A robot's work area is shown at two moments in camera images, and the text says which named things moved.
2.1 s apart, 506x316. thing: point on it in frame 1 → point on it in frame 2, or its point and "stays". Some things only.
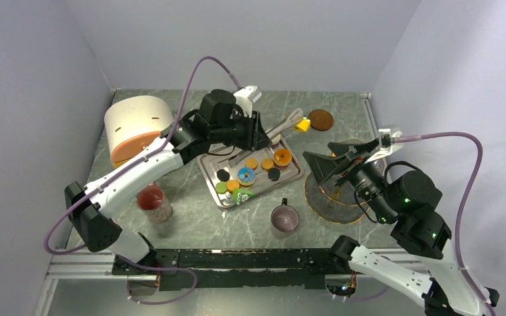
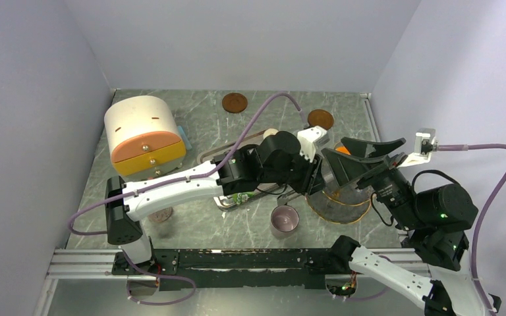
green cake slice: x=240 y=195 stays
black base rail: x=232 y=268 stays
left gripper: x=256 y=138 → x=315 y=169
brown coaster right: x=321 y=120 stays
